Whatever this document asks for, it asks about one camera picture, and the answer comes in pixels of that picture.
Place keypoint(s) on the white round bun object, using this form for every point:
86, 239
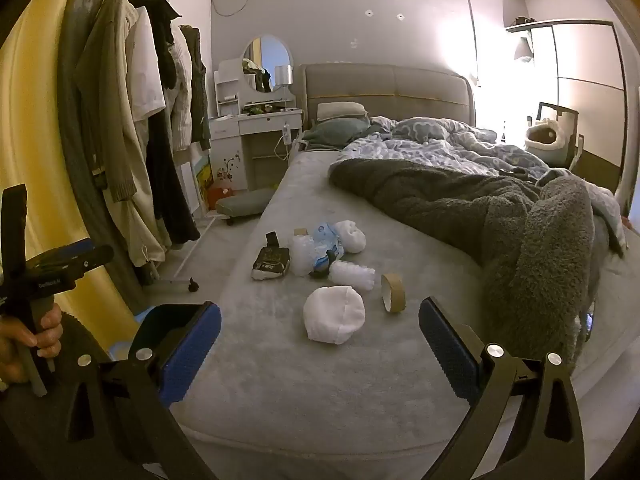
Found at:
351, 236

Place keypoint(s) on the olive knit cardigan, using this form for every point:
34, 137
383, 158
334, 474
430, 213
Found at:
107, 110

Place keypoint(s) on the white dressing table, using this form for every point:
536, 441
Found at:
260, 125

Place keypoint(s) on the blue white plastic wrapper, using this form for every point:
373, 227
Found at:
326, 242

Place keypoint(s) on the beige long coat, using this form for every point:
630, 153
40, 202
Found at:
140, 185

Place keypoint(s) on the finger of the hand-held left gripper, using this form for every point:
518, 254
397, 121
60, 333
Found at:
75, 262

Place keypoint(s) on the white shirt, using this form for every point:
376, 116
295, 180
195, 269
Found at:
147, 60

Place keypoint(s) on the grey cushioned wheeled stool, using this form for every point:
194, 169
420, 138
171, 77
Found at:
245, 203

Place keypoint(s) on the yellow framed picture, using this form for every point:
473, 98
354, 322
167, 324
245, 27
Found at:
204, 180

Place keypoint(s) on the yellow curtain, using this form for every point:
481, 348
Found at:
30, 135

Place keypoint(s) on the white sliding wardrobe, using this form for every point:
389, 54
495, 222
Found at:
585, 100

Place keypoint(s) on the dark grey fleece blanket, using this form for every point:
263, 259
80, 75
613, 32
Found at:
450, 205

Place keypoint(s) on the light blue plastic object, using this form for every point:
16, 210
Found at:
145, 316

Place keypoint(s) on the person's left hand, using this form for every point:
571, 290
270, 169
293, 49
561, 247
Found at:
17, 345

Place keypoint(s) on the white striped garment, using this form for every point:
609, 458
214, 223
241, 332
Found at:
182, 90

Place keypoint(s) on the white clothes rack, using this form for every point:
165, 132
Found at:
187, 252

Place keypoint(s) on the grey bed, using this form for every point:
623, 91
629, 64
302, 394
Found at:
300, 385

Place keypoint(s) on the white wall conduit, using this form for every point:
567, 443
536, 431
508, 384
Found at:
470, 35

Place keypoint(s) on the silver table lamp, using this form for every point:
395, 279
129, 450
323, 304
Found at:
283, 75

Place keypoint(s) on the grey upholstered headboard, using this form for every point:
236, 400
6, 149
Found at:
390, 90

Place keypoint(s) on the red orange bag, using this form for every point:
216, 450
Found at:
220, 197

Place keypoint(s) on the oval mirror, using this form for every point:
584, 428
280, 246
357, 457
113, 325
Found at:
270, 55

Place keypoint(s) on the blue patterned duvet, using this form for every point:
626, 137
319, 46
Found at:
430, 152

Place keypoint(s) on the small black box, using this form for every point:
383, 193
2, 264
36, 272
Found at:
273, 239

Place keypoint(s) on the black snack packet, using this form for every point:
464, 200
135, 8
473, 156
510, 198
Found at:
271, 262

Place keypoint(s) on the white plush pet bed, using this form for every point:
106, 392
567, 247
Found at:
542, 135

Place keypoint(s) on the black hanging garment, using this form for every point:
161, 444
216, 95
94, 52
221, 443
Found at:
167, 160

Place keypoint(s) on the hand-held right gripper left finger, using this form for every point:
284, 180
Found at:
192, 352

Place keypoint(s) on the cardboard tape roll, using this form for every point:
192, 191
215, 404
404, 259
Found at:
395, 297

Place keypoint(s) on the dark green knit vest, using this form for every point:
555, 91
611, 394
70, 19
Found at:
197, 85

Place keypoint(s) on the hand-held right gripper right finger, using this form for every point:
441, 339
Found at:
445, 355

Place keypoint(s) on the grey wall lampshade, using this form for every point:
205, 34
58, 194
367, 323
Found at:
523, 50

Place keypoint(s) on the white plastic bag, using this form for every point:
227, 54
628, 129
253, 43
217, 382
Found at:
352, 275

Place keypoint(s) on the clear plastic bag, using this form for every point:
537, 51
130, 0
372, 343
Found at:
301, 257

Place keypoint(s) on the green table clutter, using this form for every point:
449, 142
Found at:
260, 108

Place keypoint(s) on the beige pillow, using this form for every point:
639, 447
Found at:
342, 110

